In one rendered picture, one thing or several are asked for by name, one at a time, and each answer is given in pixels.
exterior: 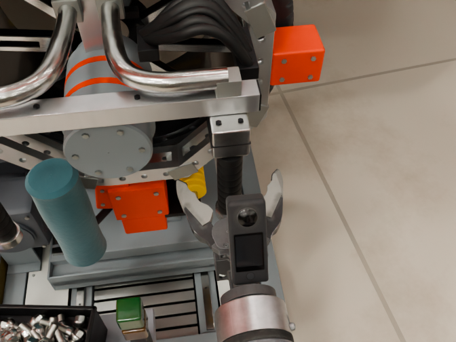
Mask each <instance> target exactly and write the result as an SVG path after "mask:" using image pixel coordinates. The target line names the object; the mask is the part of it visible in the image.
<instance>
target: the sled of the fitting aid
mask: <svg viewBox="0 0 456 342"><path fill-rule="evenodd" d="M214 270H215V266H214V256H213V251H212V249H210V247H205V248H194V249H188V250H177V251H172V252H161V253H155V254H144V255H138V256H127V257H121V258H116V259H105V260H99V261H97V262H96V263H95V264H93V265H90V266H87V267H76V266H74V265H71V264H70V263H69V262H67V260H66V259H65V257H64V254H63V251H62V249H61V247H60V245H59V243H58V242H57V240H56V238H55V237H54V235H53V234H52V238H51V244H50V257H49V264H48V271H47V280H48V281H49V283H50V284H51V285H52V287H53V289H54V290H64V289H70V288H79V287H85V286H95V285H101V284H112V283H118V282H128V281H134V280H143V279H149V278H160V277H166V276H176V275H182V274H188V273H198V272H204V271H214Z"/></svg>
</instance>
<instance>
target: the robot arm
mask: <svg viewBox="0 0 456 342"><path fill-rule="evenodd" d="M176 192H177V196H178V199H179V202H180V204H181V206H182V209H183V212H184V213H185V214H186V216H187V220H188V222H189V226H190V228H191V230H192V232H193V234H194V236H195V237H196V238H197V239H198V240H199V241H200V242H201V243H204V244H207V245H208V246H209V247H210V249H212V251H213V256H214V266H215V272H216V280H217V281H221V280H229V286H230V290H228V291H227V292H225V293H224V294H223V295H222V296H221V306H220V307H219V308H218V309H217V310H216V311H215V314H214V319H215V326H216V336H217V342H294V339H293V335H292V331H293V330H295V328H296V326H295V323H294V322H288V312H287V308H286V304H285V302H284V300H282V299H280V298H279V297H277V296H276V290H275V289H274V288H273V287H272V286H269V285H266V284H260V282H266V281H268V279H269V272H268V251H267V246H268V245H269V243H270V241H271V238H272V236H273V235H275V234H276V233H277V232H278V229H279V228H280V224H281V221H282V211H283V178H282V174H281V172H280V170H279V169H276V170H275V171H274V172H273V173H272V175H271V182H270V183H269V184H268V186H267V193H266V194H265V195H264V196H263V194H261V193H253V194H245V195H231V196H228V197H227V198H226V209H227V215H223V219H221V220H219V221H217V222H216V223H215V224H214V226H213V225H212V219H213V210H212V209H211V207H209V205H207V204H203V203H201V202H200V201H199V200H198V199H197V197H196V194H195V193H193V192H191V191H190V190H189V189H188V186H187V183H185V182H183V181H181V180H179V179H178V180H177V181H176ZM219 274H221V275H224V276H220V275H219Z"/></svg>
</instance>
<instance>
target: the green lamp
mask: <svg viewBox="0 0 456 342"><path fill-rule="evenodd" d="M116 322H117V324H118V326H119V328H120V329H121V330H130V329H135V328H142V327H144V325H145V314H144V305H143V302H142V299H141V298H140V297H128V298H123V299H118V300H117V301H116Z"/></svg>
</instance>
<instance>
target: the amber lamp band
mask: <svg viewBox="0 0 456 342"><path fill-rule="evenodd" d="M144 314H145V325H144V327H142V328H137V329H132V330H122V331H121V332H122V334H123V336H124V338H125V340H126V341H131V340H137V339H146V338H147V337H148V336H149V327H148V317H147V313H146V311H145V309H144Z"/></svg>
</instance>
